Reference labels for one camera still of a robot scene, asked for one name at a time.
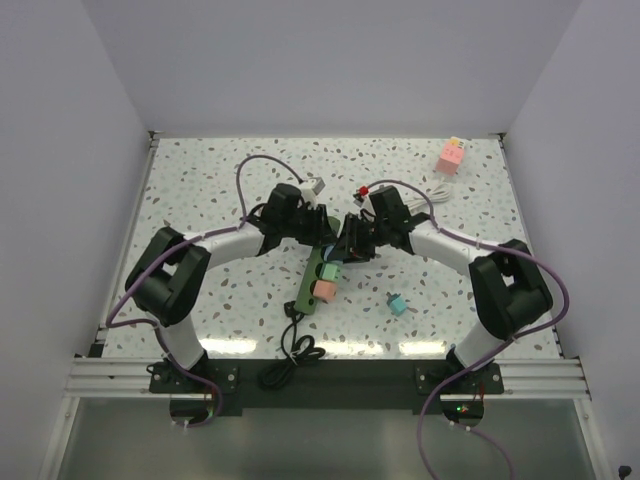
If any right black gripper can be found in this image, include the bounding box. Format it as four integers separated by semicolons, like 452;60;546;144
327;214;389;265

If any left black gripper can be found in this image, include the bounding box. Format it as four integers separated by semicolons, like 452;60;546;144
280;202;337;247

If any blue plug cube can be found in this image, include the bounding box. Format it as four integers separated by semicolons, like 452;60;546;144
323;245;337;261

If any green plug cube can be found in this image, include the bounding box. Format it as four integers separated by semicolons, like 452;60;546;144
320;263;341;283

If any salmon plug cube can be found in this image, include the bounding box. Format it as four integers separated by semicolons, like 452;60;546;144
313;280;337;302

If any teal plug cube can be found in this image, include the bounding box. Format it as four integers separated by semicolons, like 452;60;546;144
386;293;408;316

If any green power strip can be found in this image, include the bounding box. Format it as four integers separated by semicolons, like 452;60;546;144
294;247;332;315

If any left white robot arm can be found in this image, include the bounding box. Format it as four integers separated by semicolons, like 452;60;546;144
125;178;337;392

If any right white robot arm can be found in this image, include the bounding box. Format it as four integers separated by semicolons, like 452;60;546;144
326;186;553;393

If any pink cube charger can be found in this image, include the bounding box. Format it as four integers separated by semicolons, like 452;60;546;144
435;137;466;176

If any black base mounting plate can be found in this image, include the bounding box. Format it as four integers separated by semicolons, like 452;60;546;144
147;357;506;417

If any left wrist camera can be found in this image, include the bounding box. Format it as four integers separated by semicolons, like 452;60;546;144
298;177;326;204

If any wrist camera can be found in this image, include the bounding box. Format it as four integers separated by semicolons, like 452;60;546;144
353;186;369;208
298;177;326;204

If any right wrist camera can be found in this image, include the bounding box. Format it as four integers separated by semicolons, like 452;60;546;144
353;186;369;208

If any white coiled cable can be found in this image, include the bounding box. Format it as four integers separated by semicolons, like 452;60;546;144
399;172;454;211

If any black power strip cable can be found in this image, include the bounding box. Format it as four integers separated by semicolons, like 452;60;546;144
257;299;327;389

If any aluminium frame rail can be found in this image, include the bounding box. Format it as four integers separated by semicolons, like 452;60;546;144
64;131;160;397

